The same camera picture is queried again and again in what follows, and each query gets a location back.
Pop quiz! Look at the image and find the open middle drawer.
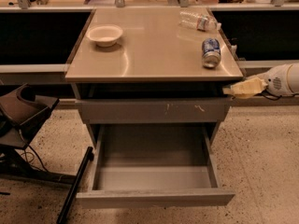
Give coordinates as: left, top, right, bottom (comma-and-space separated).
77, 124, 235, 209

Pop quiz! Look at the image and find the closed top drawer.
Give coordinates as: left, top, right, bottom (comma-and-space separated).
76, 98, 231, 124

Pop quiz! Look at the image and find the white bowl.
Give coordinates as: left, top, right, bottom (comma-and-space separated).
86, 24, 123, 48

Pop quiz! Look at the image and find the blue soda can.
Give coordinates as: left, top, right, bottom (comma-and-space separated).
202, 38, 221, 68

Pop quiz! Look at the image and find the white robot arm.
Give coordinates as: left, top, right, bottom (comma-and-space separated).
222, 63, 299, 99

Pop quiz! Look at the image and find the clear plastic water bottle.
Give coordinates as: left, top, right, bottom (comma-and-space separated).
179, 10, 221, 32

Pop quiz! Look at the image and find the black floor cable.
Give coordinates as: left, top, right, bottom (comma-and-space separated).
19, 145, 50, 174

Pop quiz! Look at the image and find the grey drawer cabinet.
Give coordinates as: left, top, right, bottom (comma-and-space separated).
65, 7, 243, 140

